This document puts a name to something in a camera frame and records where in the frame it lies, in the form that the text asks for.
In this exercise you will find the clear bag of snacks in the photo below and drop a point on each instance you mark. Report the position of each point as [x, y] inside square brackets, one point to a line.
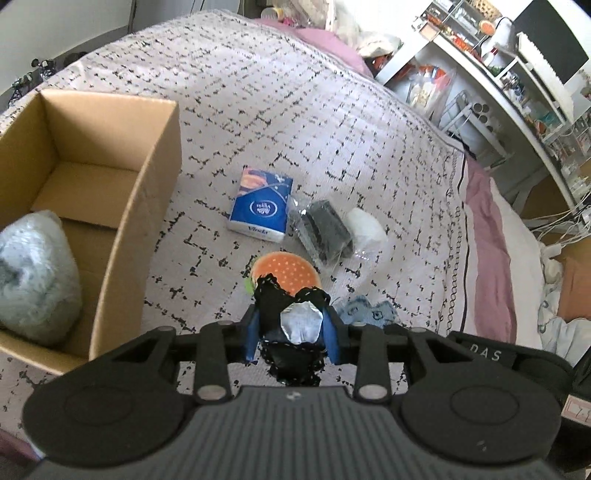
[429, 87]

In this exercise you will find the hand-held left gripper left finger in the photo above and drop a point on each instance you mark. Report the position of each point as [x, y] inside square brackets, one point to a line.
[250, 339]

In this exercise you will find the pink pillow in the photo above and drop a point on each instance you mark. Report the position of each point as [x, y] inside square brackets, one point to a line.
[334, 46]

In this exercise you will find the brown cardboard box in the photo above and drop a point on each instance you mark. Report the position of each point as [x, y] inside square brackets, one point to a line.
[134, 194]

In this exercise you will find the blue tissue packet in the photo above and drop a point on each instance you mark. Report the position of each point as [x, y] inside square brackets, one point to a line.
[261, 205]

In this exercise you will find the white black-patterned bedspread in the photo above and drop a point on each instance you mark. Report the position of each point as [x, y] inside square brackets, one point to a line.
[286, 106]

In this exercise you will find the orange burger plush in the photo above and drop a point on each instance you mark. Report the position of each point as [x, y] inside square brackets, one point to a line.
[286, 270]

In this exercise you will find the white crumpled cloth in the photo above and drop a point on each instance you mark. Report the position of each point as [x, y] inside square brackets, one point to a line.
[376, 42]

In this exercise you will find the pile of light clothes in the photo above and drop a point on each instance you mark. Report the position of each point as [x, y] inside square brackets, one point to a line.
[565, 300]

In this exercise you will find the black lace cloth silver tag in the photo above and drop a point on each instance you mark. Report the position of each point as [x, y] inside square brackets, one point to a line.
[272, 304]

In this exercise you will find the white cloth in clear bag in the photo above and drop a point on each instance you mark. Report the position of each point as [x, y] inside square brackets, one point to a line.
[367, 226]

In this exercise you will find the light blue printed sock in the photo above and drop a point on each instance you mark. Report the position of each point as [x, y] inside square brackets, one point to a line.
[364, 314]

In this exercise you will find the pink bed sheet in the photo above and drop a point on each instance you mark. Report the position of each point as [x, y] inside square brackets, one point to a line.
[491, 258]

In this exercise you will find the black monitor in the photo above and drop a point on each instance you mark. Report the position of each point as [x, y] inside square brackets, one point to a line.
[551, 34]

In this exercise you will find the black socks in clear bag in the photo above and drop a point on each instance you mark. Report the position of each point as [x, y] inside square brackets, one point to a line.
[323, 230]

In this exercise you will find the white desk with shelves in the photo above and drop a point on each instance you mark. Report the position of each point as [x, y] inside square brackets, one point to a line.
[498, 87]

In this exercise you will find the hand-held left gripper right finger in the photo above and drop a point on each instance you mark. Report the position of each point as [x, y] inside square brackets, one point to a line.
[330, 339]

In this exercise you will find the grey fluffy plush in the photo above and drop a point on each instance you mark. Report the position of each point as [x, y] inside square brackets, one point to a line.
[34, 277]

